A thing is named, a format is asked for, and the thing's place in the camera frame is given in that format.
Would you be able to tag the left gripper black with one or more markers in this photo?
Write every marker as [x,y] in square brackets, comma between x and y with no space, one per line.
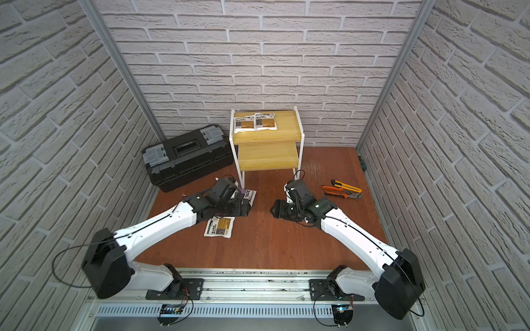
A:
[241,205]

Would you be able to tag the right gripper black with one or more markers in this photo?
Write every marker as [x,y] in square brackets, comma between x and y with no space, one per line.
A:
[279,211]

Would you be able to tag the yellow coffee bag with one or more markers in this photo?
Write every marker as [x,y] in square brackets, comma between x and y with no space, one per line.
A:
[265,121]
[244,124]
[219,227]

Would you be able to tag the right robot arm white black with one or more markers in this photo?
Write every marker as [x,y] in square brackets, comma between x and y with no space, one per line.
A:
[399,281]

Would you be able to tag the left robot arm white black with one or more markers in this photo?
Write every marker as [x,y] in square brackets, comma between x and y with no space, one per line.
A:
[109,263]

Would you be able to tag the purple coffee bag left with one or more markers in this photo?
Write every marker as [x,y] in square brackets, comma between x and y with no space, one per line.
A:
[248,195]

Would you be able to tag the yellow utility knife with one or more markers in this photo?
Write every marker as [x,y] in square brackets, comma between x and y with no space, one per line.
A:
[345,186]

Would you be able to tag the black plastic toolbox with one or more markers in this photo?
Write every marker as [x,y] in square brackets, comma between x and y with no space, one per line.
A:
[188,157]

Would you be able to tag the right controller board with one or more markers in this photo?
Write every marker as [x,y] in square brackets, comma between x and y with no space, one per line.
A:
[342,315]

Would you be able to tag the controller board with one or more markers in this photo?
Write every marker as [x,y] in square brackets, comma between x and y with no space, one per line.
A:
[342,315]
[171,314]

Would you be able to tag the left controller board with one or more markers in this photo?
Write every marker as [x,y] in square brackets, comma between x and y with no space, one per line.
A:
[171,314]

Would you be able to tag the white frame wooden shelf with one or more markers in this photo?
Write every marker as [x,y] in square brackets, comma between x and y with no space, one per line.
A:
[268,149]

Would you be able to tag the orange handled pliers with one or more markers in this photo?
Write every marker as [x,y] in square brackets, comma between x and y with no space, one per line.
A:
[340,192]

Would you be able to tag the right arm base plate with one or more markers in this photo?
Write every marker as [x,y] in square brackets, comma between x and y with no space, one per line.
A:
[322,289]

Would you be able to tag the aluminium rail frame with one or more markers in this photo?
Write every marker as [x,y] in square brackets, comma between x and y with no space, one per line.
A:
[241,293]

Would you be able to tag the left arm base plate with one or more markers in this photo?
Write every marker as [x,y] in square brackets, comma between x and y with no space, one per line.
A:
[178,290]

